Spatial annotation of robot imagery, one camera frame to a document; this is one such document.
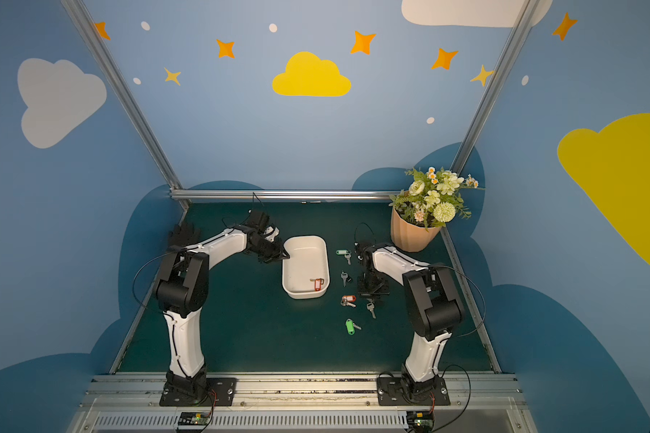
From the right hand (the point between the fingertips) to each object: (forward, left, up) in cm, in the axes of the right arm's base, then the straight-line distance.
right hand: (373, 295), depth 93 cm
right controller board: (-35, -12, -3) cm, 37 cm away
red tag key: (+4, +20, 0) cm, 20 cm away
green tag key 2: (-11, +8, -1) cm, 14 cm away
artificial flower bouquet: (+21, -16, +28) cm, 39 cm away
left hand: (+13, +32, +4) cm, 35 cm away
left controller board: (-39, +50, -1) cm, 63 cm away
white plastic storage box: (+13, +24, +1) cm, 27 cm away
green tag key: (+17, +10, 0) cm, 20 cm away
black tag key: (-4, +1, 0) cm, 4 cm away
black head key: (+7, +10, -1) cm, 12 cm away
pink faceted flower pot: (+20, -13, +9) cm, 25 cm away
